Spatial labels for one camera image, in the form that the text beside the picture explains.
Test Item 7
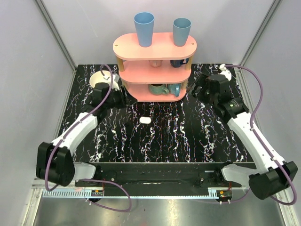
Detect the white earbuds charging case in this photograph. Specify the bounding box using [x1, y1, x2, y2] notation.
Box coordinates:
[139, 116, 152, 124]

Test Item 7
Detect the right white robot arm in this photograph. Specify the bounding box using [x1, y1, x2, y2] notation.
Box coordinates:
[189, 73, 298, 200]

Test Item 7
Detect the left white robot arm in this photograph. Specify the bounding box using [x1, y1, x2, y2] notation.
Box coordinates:
[36, 82, 137, 186]

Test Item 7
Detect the light blue mug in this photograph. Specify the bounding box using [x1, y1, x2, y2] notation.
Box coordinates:
[167, 83, 181, 97]

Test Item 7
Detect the teal green mug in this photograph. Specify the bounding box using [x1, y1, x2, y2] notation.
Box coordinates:
[148, 84, 169, 96]

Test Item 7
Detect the white green bowl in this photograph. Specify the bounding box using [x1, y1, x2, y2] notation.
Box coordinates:
[89, 71, 113, 88]

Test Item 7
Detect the navy blue mug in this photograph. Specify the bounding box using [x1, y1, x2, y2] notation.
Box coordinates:
[170, 58, 189, 68]

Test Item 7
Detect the pink three-tier shelf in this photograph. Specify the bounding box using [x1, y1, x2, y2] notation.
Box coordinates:
[113, 32, 197, 102]

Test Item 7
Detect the black marble mat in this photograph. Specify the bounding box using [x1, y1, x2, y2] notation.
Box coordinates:
[72, 64, 252, 162]

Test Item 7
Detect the pink mug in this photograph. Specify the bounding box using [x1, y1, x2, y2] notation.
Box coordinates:
[149, 60, 162, 68]

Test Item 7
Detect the blue cup right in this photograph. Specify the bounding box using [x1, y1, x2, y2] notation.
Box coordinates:
[173, 18, 191, 47]

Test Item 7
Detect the tall blue cup left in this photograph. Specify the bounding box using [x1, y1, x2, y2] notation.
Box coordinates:
[134, 12, 154, 47]

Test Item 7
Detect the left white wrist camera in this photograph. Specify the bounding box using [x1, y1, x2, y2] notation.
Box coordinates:
[103, 71, 120, 91]

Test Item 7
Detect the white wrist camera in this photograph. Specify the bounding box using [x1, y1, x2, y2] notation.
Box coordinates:
[219, 64, 232, 81]
[103, 71, 120, 91]

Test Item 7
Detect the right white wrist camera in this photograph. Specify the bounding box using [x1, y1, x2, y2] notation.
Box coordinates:
[219, 64, 232, 81]

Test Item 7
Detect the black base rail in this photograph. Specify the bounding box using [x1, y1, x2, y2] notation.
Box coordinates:
[70, 161, 243, 196]

